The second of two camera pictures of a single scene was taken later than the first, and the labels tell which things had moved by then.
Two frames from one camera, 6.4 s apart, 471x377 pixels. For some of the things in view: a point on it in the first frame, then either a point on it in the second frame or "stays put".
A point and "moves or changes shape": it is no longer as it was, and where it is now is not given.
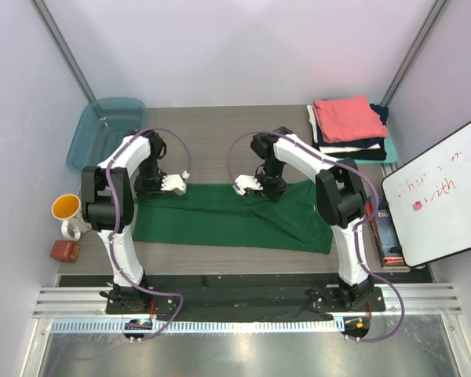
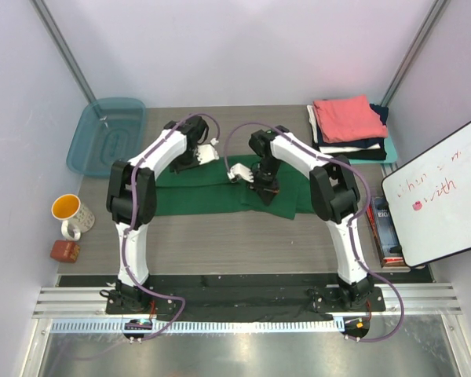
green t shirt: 222,213 moves or changes shape
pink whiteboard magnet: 418,206 stays put
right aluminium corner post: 419,37 stays put
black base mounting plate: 242,296 stays put
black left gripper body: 150,180 → 185,160
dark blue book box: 386,234 stays put
